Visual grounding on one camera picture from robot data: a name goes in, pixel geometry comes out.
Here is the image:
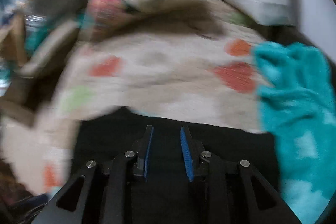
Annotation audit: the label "black pants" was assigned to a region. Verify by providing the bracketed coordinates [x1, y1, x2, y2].
[71, 107, 280, 223]

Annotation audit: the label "beige padded seat cushion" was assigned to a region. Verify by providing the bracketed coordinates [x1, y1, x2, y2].
[18, 18, 79, 79]

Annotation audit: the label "quilted patchwork bedspread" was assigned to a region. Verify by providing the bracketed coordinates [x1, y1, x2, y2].
[1, 0, 264, 194]

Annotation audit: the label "teal fleece blanket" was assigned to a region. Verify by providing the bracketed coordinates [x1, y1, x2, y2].
[253, 42, 335, 223]

